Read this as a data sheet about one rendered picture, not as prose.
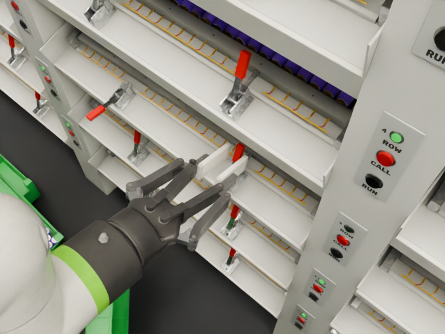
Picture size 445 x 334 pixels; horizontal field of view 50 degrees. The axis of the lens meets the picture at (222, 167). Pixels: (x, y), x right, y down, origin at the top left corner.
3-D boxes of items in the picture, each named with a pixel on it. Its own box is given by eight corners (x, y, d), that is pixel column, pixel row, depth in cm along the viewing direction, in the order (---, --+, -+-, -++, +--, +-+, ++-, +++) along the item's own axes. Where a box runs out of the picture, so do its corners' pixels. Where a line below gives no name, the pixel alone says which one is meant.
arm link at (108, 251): (108, 278, 52) (53, 227, 55) (110, 325, 60) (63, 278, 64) (149, 244, 55) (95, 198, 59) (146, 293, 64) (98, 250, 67)
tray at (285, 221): (302, 256, 79) (300, 246, 70) (63, 75, 100) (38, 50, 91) (374, 161, 81) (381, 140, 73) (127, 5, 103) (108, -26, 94)
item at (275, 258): (289, 293, 95) (284, 286, 82) (86, 131, 116) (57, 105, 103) (349, 212, 98) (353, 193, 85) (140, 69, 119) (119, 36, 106)
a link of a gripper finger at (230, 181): (210, 189, 68) (226, 202, 67) (232, 171, 71) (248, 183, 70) (209, 196, 70) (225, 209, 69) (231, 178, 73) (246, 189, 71)
